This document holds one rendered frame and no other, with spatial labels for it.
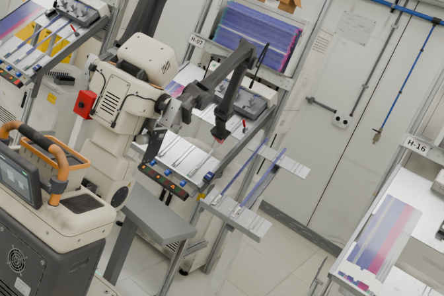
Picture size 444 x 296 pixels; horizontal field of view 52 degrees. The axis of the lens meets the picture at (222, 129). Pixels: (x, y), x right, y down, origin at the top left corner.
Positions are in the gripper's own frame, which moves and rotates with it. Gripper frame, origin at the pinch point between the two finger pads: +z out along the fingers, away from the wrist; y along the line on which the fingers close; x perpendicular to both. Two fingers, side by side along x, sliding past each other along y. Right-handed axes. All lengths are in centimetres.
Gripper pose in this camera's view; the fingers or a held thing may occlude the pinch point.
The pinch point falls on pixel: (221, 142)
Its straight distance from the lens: 255.7
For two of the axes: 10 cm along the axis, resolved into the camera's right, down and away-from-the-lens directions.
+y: -7.9, -4.4, 4.2
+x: -6.1, 5.9, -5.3
